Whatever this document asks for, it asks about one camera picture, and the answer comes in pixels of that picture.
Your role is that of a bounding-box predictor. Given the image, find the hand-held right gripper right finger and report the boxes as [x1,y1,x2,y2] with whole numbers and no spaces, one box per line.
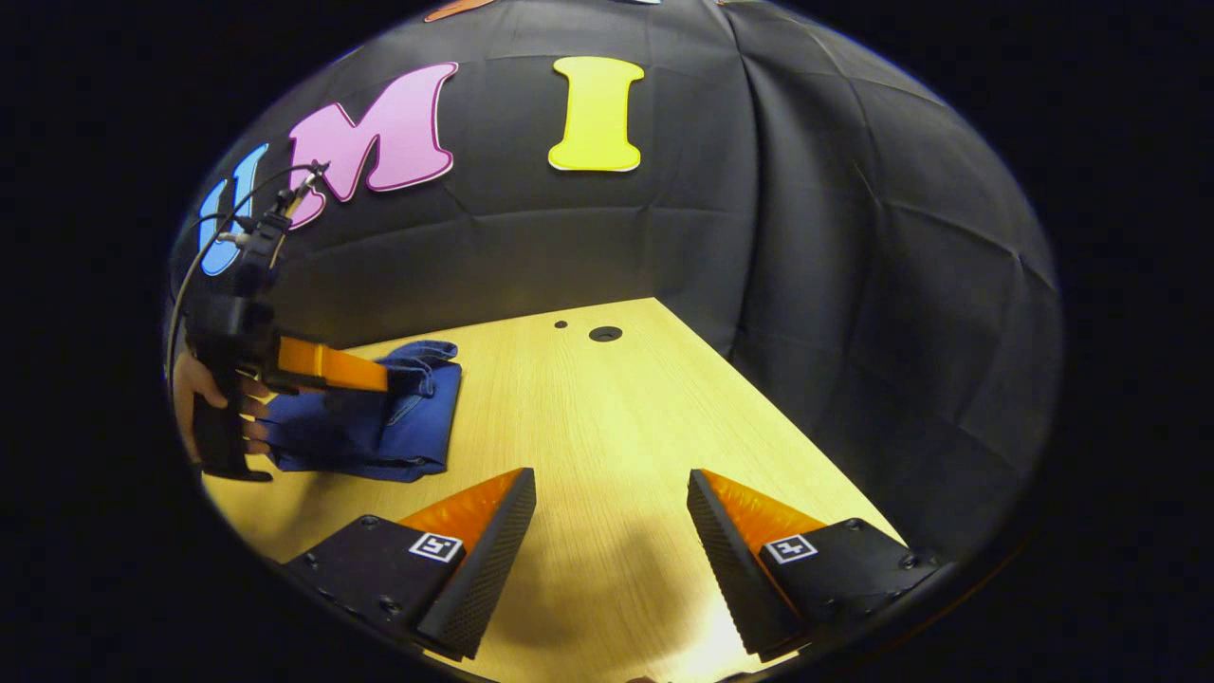
[687,468,942,664]

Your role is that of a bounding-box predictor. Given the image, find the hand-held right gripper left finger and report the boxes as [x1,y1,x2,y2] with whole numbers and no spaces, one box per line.
[281,467,539,662]

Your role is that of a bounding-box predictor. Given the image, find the blue denim jeans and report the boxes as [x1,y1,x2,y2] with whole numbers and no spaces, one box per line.
[256,340,464,484]

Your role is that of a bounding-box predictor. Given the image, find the black backdrop cloth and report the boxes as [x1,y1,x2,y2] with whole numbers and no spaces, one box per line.
[166,0,1063,570]

